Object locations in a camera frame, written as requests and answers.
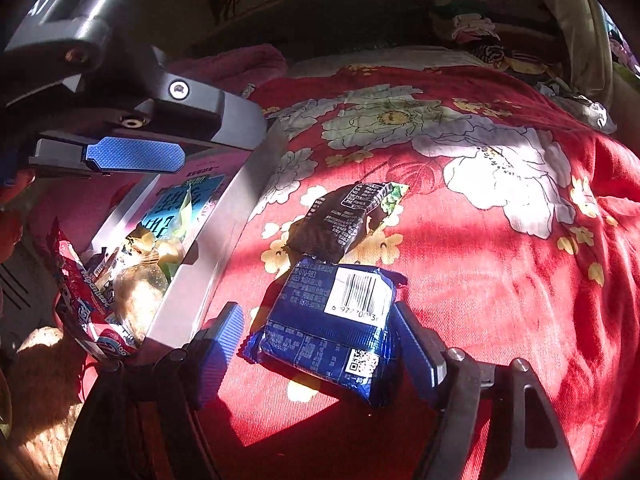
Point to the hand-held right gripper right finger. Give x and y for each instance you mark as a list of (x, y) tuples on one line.
[(415, 355)]

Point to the pile of clothes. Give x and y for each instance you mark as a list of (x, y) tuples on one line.
[(480, 35)]

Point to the dark brown snack packet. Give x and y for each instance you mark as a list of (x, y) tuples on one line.
[(340, 220)]

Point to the basket with white cloth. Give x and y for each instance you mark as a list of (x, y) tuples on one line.
[(585, 105)]

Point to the clear plastic snack bag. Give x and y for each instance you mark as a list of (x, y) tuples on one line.
[(140, 300)]

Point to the red striped snack packet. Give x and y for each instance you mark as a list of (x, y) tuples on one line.
[(80, 300)]

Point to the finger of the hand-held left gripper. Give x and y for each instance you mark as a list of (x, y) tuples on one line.
[(135, 155), (235, 120)]

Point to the beige curtain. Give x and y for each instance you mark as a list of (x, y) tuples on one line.
[(580, 30)]

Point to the blue snack packet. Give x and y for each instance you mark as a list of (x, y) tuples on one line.
[(325, 330)]

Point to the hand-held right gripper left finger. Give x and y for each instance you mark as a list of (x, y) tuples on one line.
[(225, 350)]

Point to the red floral blanket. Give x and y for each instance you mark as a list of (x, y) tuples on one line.
[(500, 285)]

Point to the brown furry rug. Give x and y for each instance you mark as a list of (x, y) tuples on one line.
[(45, 410)]

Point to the grey box with pink print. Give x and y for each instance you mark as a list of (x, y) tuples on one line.
[(220, 240)]

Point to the dark headboard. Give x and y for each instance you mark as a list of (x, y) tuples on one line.
[(325, 15)]

